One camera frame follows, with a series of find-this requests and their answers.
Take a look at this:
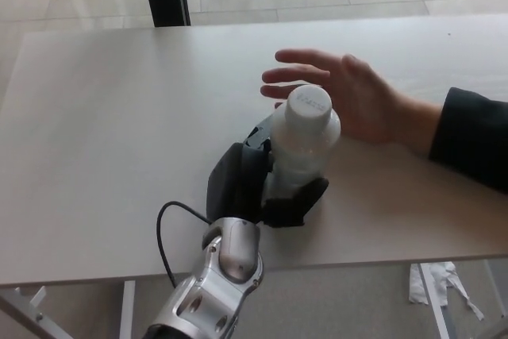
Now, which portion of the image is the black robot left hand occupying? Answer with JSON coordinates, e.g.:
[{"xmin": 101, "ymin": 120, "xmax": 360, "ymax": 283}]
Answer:
[{"xmin": 205, "ymin": 113, "xmax": 331, "ymax": 230}]

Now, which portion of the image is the person's bare hand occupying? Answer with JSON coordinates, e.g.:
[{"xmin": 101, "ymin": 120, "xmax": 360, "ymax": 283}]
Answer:
[{"xmin": 260, "ymin": 48, "xmax": 444, "ymax": 156}]

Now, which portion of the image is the white plastic bottle with cap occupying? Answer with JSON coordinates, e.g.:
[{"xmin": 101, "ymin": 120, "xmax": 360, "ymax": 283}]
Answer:
[{"xmin": 261, "ymin": 85, "xmax": 342, "ymax": 201}]

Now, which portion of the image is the person's forearm in dark sleeve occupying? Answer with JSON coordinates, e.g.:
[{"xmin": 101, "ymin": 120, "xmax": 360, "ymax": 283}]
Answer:
[{"xmin": 428, "ymin": 87, "xmax": 508, "ymax": 195}]

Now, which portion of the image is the white table leg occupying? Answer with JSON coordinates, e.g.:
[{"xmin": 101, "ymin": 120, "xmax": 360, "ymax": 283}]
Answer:
[
  {"xmin": 120, "ymin": 279, "xmax": 137, "ymax": 339},
  {"xmin": 418, "ymin": 262, "xmax": 452, "ymax": 339}
]

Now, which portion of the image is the crumpled white paper scrap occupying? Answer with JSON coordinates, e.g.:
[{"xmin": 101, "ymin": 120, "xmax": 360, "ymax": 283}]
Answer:
[{"xmin": 408, "ymin": 261, "xmax": 486, "ymax": 322}]

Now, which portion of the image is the grey diagonal table brace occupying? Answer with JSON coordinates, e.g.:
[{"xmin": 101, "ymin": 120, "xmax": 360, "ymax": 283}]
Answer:
[{"xmin": 0, "ymin": 291, "xmax": 73, "ymax": 339}]

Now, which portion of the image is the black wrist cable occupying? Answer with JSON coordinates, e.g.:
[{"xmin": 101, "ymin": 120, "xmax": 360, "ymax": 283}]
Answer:
[{"xmin": 156, "ymin": 201, "xmax": 214, "ymax": 288}]

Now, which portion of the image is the white metal table bracket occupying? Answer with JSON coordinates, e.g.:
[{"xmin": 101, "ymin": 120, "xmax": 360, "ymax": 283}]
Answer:
[{"xmin": 13, "ymin": 285, "xmax": 47, "ymax": 313}]

